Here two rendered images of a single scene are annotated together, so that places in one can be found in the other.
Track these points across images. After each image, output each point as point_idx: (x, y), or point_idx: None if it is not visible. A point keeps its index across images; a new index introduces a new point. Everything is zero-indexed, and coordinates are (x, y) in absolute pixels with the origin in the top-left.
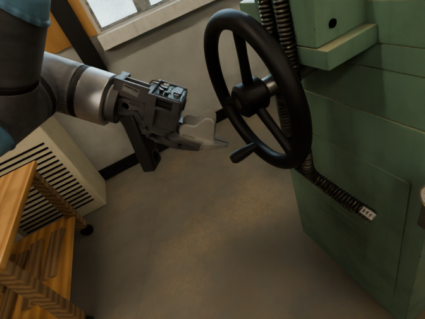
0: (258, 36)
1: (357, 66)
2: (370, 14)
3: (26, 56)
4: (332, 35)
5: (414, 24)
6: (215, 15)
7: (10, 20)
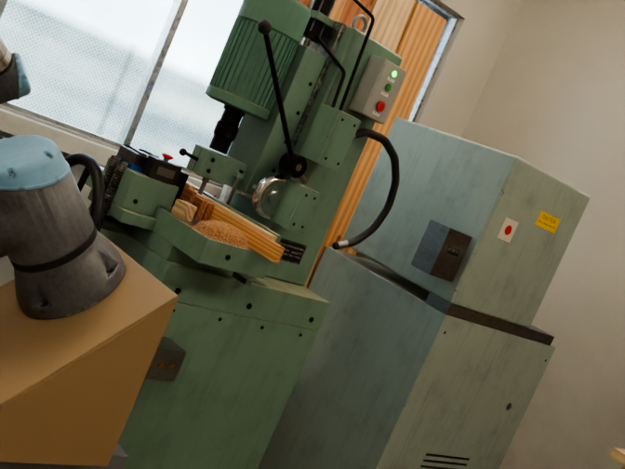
0: (98, 176)
1: (138, 242)
2: (155, 214)
3: (0, 101)
4: (132, 207)
5: (167, 226)
6: (81, 154)
7: (15, 91)
